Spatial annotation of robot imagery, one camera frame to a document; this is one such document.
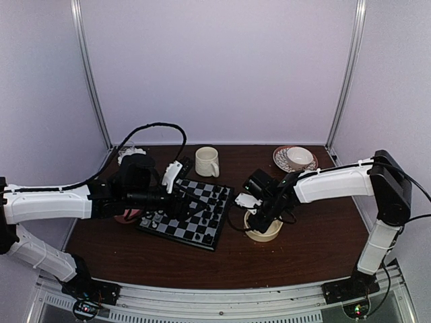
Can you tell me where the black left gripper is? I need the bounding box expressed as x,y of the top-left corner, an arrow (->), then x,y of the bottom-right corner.
125,182 -> 207,221

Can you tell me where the cream bowl of black pieces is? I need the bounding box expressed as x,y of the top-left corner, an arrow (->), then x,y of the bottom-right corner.
245,220 -> 283,243

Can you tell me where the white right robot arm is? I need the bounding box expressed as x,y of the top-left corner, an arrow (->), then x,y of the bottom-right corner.
244,150 -> 412,297

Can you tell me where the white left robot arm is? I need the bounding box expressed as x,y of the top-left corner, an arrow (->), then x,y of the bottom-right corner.
1,153 -> 204,299

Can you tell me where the black and white chessboard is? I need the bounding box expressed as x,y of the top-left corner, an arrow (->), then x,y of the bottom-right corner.
136,179 -> 234,251

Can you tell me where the white ribbed ceramic mug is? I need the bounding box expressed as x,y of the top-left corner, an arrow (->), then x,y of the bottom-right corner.
195,147 -> 220,178

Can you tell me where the floral patterned saucer plate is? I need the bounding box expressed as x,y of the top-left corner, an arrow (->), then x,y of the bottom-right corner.
273,146 -> 318,173

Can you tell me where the white ceramic cup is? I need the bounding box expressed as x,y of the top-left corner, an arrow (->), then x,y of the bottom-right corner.
286,147 -> 314,170

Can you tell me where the pink bowl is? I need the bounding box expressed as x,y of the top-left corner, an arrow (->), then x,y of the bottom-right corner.
114,209 -> 141,224

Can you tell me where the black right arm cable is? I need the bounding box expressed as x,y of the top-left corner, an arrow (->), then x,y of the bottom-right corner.
228,208 -> 253,233

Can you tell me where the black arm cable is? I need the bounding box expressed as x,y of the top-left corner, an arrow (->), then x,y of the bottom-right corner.
228,208 -> 253,233
13,122 -> 188,194

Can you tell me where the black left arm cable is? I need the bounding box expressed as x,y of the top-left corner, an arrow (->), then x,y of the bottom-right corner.
13,122 -> 188,194

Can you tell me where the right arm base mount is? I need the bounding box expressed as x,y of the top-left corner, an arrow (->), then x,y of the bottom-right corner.
322,277 -> 380,320

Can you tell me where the aluminium front rail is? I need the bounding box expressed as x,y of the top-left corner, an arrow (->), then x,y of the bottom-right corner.
24,262 -> 420,322

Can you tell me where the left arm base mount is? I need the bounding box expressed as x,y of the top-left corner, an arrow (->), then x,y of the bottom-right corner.
59,279 -> 121,322

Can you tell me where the aluminium frame post right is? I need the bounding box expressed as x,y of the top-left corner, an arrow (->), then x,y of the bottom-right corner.
325,0 -> 367,151

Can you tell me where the aluminium frame post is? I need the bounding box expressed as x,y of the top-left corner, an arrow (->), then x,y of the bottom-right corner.
70,0 -> 112,149
325,0 -> 367,151

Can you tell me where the aluminium frame post left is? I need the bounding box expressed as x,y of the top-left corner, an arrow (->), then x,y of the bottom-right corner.
70,0 -> 112,149

